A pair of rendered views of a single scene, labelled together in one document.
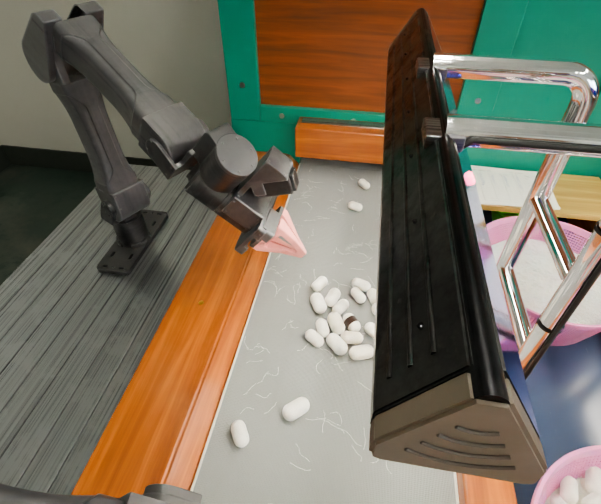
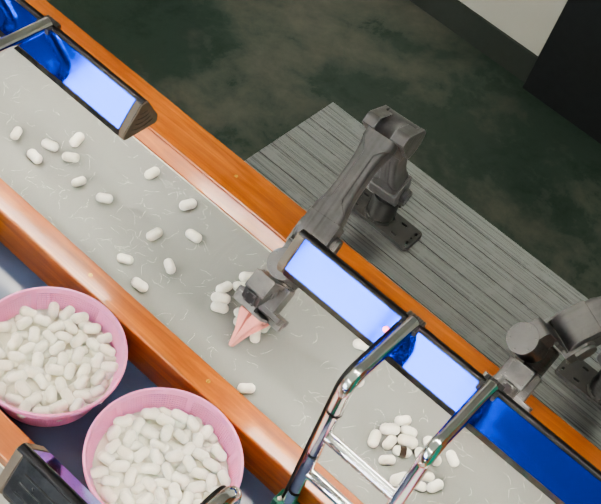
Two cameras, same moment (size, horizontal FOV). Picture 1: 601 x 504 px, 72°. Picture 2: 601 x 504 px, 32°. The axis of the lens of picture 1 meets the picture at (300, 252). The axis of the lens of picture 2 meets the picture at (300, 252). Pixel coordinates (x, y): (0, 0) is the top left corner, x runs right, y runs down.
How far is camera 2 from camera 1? 1.64 m
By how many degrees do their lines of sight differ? 67
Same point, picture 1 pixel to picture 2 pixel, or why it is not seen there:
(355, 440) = (321, 397)
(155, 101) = not seen: outside the picture
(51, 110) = not seen: outside the picture
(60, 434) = (423, 292)
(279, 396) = (372, 379)
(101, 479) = (372, 277)
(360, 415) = not seen: hidden behind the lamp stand
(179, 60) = not seen: outside the picture
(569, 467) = (234, 480)
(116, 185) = not seen: outside the picture
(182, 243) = (581, 427)
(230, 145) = (529, 333)
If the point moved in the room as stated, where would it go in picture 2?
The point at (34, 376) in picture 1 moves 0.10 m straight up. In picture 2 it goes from (476, 291) to (493, 262)
